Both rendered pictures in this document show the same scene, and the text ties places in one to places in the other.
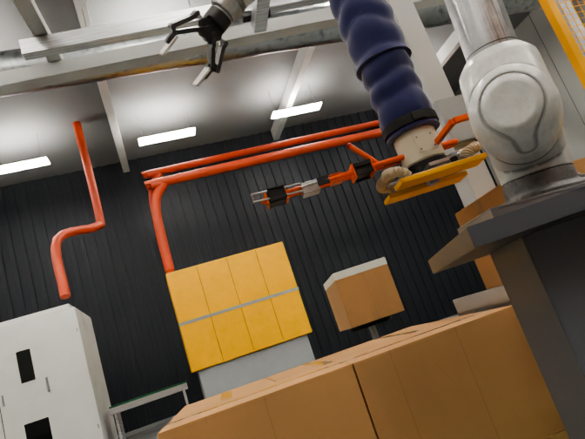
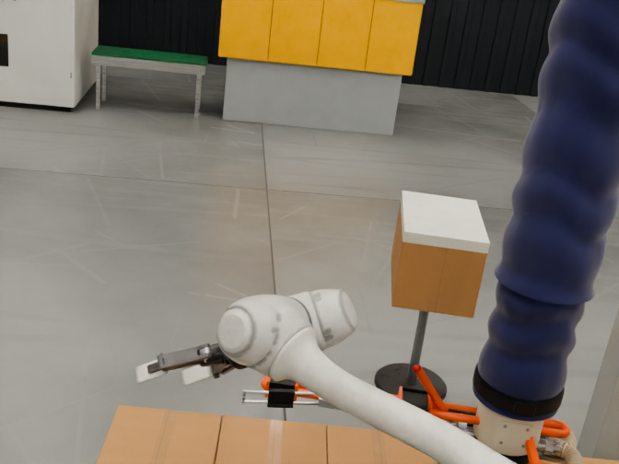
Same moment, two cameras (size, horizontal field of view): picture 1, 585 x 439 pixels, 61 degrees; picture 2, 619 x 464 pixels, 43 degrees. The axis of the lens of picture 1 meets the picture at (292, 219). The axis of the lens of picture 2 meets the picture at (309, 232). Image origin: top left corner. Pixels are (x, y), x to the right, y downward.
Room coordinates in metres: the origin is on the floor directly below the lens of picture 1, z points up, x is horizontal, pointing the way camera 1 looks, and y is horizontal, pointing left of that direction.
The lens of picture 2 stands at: (0.06, -0.29, 2.37)
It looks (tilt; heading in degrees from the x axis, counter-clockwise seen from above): 22 degrees down; 10
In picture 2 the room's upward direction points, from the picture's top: 7 degrees clockwise
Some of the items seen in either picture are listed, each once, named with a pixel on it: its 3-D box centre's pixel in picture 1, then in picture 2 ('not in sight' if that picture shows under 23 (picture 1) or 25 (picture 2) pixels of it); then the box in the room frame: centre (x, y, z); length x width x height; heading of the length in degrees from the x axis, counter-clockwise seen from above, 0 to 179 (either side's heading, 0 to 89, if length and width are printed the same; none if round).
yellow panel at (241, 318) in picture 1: (243, 325); (318, 14); (9.27, 1.49, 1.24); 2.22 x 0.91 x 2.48; 107
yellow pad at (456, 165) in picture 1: (438, 168); not in sight; (1.80, -0.58, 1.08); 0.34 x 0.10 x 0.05; 96
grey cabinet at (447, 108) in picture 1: (456, 119); not in sight; (2.97, -1.17, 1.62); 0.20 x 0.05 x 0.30; 102
